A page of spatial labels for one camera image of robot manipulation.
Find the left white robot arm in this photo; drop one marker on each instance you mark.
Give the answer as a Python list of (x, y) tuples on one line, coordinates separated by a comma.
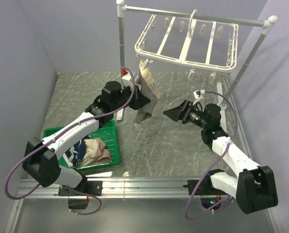
[(42, 156)]

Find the taupe beige underwear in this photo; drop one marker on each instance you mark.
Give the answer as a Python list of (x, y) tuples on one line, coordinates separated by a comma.
[(149, 89)]

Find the green plastic tray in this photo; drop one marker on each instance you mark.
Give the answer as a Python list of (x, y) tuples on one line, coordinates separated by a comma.
[(108, 135)]

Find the navy white underwear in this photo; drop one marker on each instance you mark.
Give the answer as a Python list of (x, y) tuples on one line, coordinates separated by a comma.
[(74, 155)]

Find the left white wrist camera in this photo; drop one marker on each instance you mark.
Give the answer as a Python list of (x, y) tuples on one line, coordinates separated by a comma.
[(126, 78)]

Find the aluminium rail base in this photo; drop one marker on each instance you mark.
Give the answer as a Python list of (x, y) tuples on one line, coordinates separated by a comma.
[(134, 188)]

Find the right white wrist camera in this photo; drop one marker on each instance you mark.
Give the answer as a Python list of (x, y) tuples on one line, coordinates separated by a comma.
[(198, 95)]

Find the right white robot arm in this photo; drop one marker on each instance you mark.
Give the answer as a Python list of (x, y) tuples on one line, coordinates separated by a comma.
[(253, 186)]

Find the white clip drying hanger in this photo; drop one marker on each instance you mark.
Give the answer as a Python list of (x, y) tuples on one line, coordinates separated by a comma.
[(193, 43)]

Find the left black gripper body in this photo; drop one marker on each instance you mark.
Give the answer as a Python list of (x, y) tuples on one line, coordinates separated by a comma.
[(124, 98)]

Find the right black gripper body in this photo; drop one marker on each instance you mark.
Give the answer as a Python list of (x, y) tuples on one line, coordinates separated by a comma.
[(196, 117)]

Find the beige pink underwear pile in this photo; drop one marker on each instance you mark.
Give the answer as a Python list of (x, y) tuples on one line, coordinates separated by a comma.
[(96, 153)]

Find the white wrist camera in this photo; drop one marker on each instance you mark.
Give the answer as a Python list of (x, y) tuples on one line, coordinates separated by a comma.
[(126, 78), (198, 95)]

